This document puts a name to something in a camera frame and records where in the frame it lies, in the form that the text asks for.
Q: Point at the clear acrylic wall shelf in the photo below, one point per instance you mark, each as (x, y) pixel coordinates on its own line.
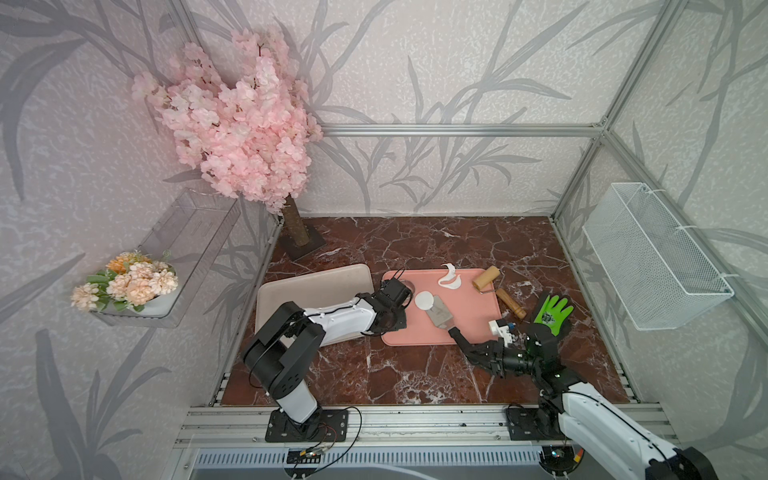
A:
(189, 237)

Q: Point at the beige rectangular tray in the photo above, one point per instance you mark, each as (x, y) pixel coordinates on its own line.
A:
(329, 296)

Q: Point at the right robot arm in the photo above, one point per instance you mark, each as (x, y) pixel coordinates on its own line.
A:
(573, 418)

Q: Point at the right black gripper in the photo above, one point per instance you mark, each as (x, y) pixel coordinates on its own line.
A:
(495, 364)

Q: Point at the pink rectangular tray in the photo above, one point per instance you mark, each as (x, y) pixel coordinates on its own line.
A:
(472, 310)

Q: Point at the wooden dough roller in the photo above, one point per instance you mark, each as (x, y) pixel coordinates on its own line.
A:
(484, 284)

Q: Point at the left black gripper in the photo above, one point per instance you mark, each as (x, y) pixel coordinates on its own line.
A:
(402, 318)

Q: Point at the white dough piece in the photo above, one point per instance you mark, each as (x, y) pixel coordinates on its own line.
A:
(424, 300)

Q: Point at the white wire mesh basket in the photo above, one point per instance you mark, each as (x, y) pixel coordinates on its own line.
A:
(661, 275)

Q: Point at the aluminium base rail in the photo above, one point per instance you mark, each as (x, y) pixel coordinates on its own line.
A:
(369, 425)

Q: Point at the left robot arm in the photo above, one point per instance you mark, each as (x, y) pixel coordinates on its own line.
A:
(280, 355)

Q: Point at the peach flower bouquet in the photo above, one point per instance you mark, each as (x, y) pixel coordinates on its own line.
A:
(128, 282)

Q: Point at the white dough scrap strip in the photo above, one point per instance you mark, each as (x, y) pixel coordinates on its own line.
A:
(449, 277)

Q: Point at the pink cherry blossom tree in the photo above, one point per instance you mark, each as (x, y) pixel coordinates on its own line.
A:
(248, 139)

